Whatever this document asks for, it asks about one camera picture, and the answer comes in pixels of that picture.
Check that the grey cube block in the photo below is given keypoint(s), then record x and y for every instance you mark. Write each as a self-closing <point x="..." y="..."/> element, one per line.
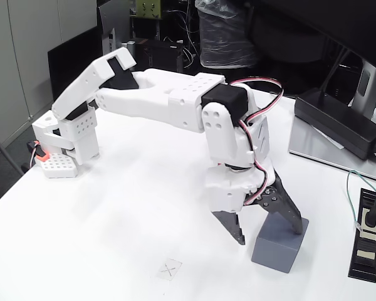
<point x="275" y="251"/>

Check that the silver monitor stand base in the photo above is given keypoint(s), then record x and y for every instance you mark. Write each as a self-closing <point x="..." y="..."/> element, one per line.
<point x="307" y="141"/>

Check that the clear tape with X mark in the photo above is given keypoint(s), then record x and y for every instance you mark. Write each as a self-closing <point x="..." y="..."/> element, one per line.
<point x="170" y="269"/>

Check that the black table outlet strip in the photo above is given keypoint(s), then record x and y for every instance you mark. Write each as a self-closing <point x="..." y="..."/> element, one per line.
<point x="365" y="257"/>

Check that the black power adapter brick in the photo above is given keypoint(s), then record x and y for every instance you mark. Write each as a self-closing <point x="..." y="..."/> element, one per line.
<point x="335" y="122"/>

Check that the silver monitor stand neck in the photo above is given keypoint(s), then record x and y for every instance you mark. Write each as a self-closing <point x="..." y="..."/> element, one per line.
<point x="366" y="84"/>

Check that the black equipment box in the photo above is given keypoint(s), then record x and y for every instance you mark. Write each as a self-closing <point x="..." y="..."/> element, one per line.
<point x="156" y="53"/>

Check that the white perforated clamp block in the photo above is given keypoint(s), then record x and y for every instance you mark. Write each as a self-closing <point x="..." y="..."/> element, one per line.
<point x="61" y="166"/>

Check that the large black monitor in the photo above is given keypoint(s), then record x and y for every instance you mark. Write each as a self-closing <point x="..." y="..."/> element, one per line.
<point x="316" y="19"/>

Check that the green panel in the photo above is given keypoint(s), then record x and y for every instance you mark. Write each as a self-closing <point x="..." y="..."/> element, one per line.
<point x="147" y="7"/>

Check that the silver metal post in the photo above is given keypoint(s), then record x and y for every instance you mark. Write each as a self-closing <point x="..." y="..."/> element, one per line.
<point x="130" y="45"/>

